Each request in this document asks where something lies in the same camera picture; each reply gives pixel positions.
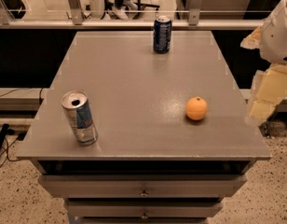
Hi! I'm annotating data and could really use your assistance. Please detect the person white shoes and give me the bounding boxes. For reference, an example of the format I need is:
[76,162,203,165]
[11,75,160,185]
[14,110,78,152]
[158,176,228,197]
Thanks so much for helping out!
[112,0,138,20]

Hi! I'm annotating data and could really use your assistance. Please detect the grey drawer cabinet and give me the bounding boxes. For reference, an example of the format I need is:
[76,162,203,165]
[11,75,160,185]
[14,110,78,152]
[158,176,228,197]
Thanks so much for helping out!
[18,31,270,224]

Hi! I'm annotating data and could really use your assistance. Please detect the metal rail barrier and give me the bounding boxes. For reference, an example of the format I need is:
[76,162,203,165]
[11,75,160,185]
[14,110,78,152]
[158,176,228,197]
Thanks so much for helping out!
[0,0,264,30]

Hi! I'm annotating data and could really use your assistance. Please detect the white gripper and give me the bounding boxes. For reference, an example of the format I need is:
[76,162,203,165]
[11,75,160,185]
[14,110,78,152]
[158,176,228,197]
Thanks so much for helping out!
[240,0,287,126]

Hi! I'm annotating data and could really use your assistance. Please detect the blue pepsi can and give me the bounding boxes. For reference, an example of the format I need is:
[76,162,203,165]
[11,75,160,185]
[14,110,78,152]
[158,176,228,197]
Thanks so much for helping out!
[153,16,172,53]

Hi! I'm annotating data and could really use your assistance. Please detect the lower grey drawer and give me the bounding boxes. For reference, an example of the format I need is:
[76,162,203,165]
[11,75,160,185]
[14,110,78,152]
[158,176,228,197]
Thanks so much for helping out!
[64,200,223,219]

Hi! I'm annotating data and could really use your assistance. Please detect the upper grey drawer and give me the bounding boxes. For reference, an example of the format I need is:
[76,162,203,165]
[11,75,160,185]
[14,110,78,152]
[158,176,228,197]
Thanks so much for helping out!
[38,175,247,198]

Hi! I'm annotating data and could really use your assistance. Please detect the black floor cables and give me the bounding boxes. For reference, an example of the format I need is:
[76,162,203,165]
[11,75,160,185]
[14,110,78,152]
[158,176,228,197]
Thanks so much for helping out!
[0,123,26,169]

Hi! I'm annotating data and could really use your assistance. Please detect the silver red bull can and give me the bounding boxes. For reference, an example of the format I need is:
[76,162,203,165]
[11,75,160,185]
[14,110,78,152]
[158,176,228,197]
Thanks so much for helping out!
[61,91,98,145]

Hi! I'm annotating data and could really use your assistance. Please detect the grey drawer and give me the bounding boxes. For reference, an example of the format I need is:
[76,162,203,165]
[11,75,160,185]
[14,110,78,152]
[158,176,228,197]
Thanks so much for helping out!
[38,175,247,198]
[64,200,223,219]

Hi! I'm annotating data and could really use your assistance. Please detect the orange fruit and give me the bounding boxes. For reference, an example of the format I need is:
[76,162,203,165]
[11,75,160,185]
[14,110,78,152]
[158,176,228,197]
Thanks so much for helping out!
[185,97,208,120]

